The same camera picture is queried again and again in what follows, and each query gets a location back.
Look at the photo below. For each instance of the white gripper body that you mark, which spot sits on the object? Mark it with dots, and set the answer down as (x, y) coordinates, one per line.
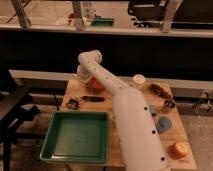
(83, 76)

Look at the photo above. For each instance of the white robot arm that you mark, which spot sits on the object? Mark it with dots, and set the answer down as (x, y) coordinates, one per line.
(140, 143)

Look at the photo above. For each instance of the dark brown stick object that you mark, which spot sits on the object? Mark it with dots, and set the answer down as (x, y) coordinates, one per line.
(93, 98)

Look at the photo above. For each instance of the white paper cup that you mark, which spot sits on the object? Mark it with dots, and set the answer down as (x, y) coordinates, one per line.
(139, 79)

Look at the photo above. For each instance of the green box on shelf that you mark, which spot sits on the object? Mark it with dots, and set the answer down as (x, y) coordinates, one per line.
(102, 22)

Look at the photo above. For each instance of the green plastic tray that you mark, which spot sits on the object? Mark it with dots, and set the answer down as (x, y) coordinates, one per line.
(77, 137)

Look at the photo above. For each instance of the dark brown grape bunch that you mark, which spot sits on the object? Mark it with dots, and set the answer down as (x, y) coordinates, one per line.
(159, 91)

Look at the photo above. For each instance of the light blue sponge block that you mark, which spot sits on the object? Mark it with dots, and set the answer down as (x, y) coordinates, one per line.
(152, 110)

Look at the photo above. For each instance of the small metal tin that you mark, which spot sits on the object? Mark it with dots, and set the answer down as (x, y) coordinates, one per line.
(168, 106)

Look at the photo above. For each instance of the orange fruit toy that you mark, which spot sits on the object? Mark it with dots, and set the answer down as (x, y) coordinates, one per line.
(180, 149)

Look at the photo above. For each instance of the dark metal ring object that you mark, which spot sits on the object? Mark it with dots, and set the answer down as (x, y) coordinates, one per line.
(72, 104)

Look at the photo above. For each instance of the black chair frame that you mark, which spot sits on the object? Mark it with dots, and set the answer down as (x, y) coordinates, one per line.
(12, 115)

